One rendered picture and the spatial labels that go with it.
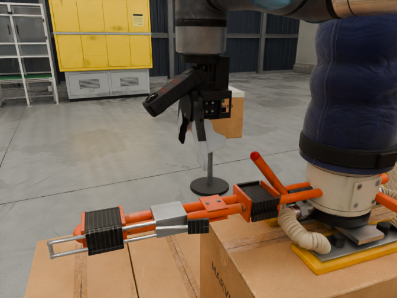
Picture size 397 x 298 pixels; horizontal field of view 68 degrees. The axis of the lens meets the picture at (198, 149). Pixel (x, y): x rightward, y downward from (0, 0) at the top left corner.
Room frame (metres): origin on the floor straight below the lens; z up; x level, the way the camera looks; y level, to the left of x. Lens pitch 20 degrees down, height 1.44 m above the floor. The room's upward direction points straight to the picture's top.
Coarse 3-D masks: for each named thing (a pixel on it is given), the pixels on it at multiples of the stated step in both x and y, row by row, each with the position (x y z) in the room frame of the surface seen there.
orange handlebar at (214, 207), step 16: (384, 176) 0.73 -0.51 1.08; (304, 192) 0.64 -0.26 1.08; (320, 192) 0.65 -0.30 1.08; (192, 208) 0.58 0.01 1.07; (208, 208) 0.56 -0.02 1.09; (224, 208) 0.56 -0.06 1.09; (240, 208) 0.58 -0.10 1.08; (80, 224) 0.51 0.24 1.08; (128, 224) 0.51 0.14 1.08; (80, 240) 0.47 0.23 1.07
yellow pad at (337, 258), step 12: (384, 228) 0.63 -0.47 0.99; (396, 228) 0.65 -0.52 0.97; (336, 240) 0.58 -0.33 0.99; (348, 240) 0.61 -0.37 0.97; (384, 240) 0.61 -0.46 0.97; (396, 240) 0.61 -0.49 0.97; (300, 252) 0.57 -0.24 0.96; (312, 252) 0.57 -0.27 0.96; (336, 252) 0.56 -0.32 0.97; (348, 252) 0.56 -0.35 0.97; (360, 252) 0.57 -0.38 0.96; (372, 252) 0.57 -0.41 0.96; (384, 252) 0.58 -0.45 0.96; (312, 264) 0.53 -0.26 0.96; (324, 264) 0.53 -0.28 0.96; (336, 264) 0.53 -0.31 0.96; (348, 264) 0.54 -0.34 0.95
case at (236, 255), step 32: (224, 224) 0.71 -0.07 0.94; (256, 224) 0.71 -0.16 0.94; (320, 224) 0.71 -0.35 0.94; (224, 256) 0.60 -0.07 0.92; (256, 256) 0.58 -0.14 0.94; (288, 256) 0.58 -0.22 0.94; (384, 256) 0.58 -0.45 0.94; (224, 288) 0.60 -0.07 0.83; (256, 288) 0.48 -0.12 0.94; (288, 288) 0.48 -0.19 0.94; (320, 288) 0.48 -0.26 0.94; (352, 288) 0.48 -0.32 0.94; (384, 288) 0.51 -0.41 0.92
